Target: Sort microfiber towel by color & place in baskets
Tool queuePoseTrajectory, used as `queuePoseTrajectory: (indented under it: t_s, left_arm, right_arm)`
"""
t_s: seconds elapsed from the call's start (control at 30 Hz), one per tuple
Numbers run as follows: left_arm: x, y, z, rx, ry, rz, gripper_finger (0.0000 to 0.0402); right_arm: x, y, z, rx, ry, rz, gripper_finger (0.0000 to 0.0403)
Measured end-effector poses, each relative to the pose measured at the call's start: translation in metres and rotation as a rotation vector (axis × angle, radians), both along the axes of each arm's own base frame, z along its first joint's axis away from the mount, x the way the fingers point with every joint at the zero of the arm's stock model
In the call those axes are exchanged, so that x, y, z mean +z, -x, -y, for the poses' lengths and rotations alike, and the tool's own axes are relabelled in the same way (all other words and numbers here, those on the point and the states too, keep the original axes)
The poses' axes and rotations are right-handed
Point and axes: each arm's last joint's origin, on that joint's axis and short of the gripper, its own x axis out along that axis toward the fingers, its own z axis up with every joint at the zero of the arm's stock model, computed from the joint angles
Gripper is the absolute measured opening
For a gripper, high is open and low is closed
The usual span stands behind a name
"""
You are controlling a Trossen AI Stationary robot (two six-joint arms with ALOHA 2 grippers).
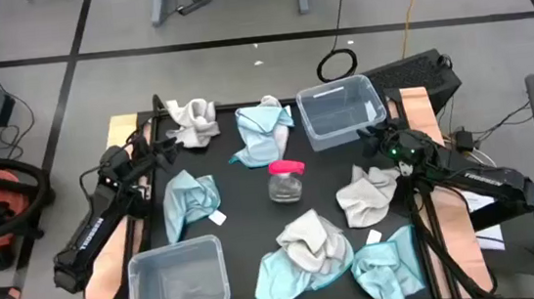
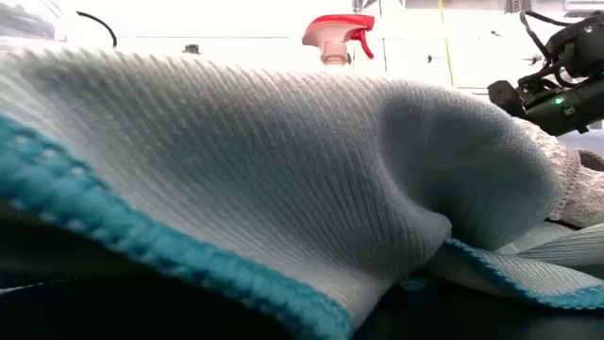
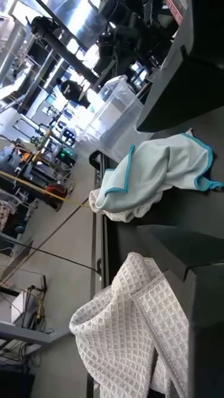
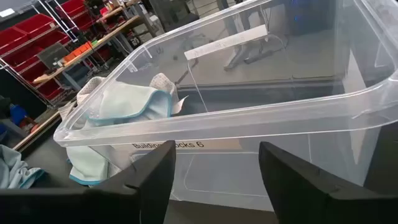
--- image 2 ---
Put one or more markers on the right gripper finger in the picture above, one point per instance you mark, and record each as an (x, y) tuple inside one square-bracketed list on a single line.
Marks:
[(507, 96)]

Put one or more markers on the grey waffle microfiber towel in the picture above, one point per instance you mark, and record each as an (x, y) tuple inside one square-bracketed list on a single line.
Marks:
[(575, 189)]

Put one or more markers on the blue microfiber towel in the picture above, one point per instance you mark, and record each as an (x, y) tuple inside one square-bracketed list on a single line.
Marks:
[(542, 269), (236, 165)]

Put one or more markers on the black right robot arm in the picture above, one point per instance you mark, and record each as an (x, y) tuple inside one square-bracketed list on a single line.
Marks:
[(578, 45)]

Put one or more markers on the clear spray bottle red trigger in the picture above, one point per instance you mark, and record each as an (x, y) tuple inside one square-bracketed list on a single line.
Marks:
[(337, 33)]

